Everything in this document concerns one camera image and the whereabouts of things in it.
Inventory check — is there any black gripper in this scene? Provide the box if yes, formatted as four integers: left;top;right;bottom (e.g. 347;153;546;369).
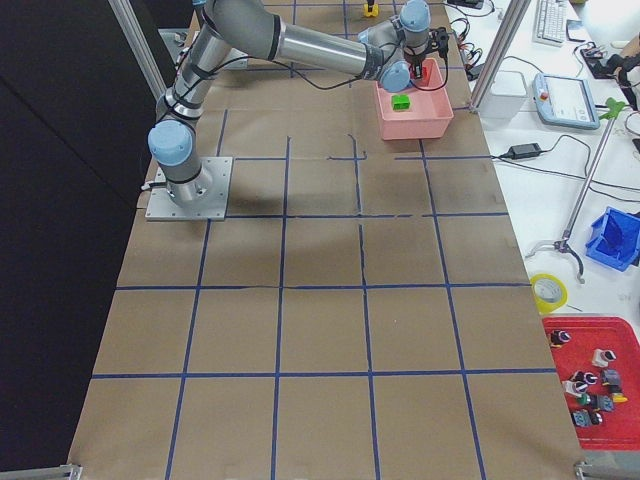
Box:
407;27;449;75

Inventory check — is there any yellow toy block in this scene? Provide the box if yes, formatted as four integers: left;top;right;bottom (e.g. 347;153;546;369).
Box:
363;3;379;18

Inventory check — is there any green toy block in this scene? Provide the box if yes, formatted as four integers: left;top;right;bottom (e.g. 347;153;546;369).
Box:
391;94;411;111

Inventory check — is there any pink plastic box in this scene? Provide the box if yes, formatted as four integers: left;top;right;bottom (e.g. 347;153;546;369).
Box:
375;58;454;140

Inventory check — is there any white square box device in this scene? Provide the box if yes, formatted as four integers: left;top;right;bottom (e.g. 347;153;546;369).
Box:
479;70;528;128

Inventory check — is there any white keyboard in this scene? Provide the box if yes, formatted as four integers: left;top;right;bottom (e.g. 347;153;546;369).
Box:
532;0;569;47

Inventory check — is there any teach pendant tablet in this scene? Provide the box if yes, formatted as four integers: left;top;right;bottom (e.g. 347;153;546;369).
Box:
532;73;600;130

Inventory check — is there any black power adapter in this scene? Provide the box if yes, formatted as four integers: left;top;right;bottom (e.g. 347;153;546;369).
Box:
505;143;543;160

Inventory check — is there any metal reacher grabber tool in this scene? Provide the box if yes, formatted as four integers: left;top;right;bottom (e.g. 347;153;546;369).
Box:
525;98;626;284

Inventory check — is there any blue plastic bin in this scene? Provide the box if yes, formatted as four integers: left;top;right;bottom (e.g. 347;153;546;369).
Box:
585;207;639;272

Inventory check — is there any yellow tape roll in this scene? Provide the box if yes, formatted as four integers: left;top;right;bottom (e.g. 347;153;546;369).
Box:
531;273;568;315

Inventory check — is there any red parts tray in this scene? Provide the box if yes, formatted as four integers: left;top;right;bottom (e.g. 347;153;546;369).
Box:
543;316;639;451

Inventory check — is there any aluminium frame post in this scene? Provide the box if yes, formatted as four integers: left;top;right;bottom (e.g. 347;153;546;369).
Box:
469;0;530;113

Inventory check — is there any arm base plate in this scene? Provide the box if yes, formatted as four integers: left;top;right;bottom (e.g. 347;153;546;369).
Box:
145;156;233;221

